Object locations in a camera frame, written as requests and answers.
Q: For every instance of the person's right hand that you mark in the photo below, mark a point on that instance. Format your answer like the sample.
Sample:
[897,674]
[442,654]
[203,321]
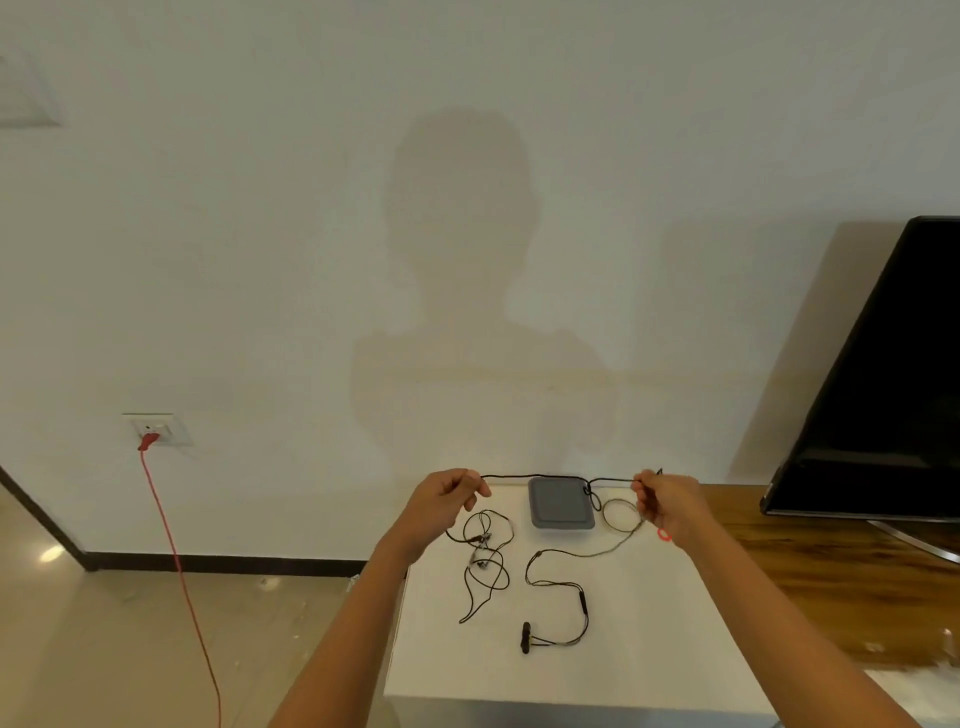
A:
[679,510]

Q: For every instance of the person's left forearm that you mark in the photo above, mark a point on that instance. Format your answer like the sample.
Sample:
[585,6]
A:
[337,652]

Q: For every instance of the person's right forearm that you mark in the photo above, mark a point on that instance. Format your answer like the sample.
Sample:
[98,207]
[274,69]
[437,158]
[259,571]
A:
[787,637]

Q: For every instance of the black television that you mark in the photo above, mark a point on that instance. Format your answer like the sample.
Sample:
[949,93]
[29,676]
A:
[885,390]

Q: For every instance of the silver television stand leg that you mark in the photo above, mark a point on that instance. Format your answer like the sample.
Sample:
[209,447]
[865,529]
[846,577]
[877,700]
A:
[915,541]

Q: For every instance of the wooden board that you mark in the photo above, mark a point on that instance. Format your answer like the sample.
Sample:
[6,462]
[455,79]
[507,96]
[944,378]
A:
[847,592]

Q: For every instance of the white wall switch panel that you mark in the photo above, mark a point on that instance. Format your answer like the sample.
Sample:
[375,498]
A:
[26,94]

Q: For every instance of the grey lidded container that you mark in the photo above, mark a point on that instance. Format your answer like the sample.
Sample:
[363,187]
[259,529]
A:
[561,504]

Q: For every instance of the person's left hand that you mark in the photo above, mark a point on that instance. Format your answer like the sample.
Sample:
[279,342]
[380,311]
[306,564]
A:
[435,510]

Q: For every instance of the clear tape roll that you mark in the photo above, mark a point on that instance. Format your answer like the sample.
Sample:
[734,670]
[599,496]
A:
[604,515]

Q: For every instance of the white wall socket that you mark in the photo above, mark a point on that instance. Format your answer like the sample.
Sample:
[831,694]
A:
[172,429]

